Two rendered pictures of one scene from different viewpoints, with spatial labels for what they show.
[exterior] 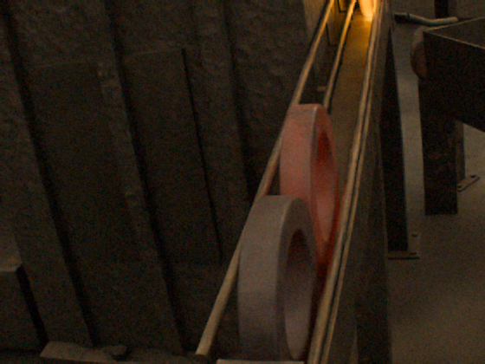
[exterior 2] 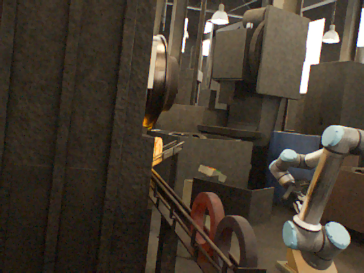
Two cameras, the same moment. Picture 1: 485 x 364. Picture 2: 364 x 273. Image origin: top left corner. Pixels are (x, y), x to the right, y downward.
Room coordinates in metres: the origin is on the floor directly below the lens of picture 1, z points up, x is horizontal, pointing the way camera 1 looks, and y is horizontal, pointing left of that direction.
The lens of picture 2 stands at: (-0.19, 0.79, 0.98)
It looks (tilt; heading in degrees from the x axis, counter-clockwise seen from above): 3 degrees down; 326
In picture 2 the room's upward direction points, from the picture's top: 7 degrees clockwise
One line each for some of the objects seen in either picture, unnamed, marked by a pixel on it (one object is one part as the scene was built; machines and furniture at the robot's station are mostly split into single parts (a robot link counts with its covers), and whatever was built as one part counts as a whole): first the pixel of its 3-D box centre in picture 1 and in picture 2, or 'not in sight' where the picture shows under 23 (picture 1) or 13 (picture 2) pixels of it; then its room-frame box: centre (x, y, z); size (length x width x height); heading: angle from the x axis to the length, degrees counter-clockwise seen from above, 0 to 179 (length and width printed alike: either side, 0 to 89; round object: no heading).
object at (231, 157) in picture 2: not in sight; (191, 166); (3.50, -2.37, 0.39); 1.03 x 0.83 x 0.77; 86
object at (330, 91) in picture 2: not in sight; (333, 129); (3.71, -5.35, 1.00); 0.80 x 0.63 x 2.00; 166
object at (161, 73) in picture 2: not in sight; (147, 81); (1.58, -0.38, 1.12); 0.47 x 0.06 x 0.47; 161
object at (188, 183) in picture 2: not in sight; (188, 218); (2.01, -1.12, 0.26); 0.12 x 0.12 x 0.52
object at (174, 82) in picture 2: not in sight; (166, 84); (1.55, -0.47, 1.12); 0.28 x 0.06 x 0.28; 161
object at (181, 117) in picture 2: not in sight; (187, 141); (4.89, -3.42, 0.55); 1.10 x 0.53 x 1.10; 1
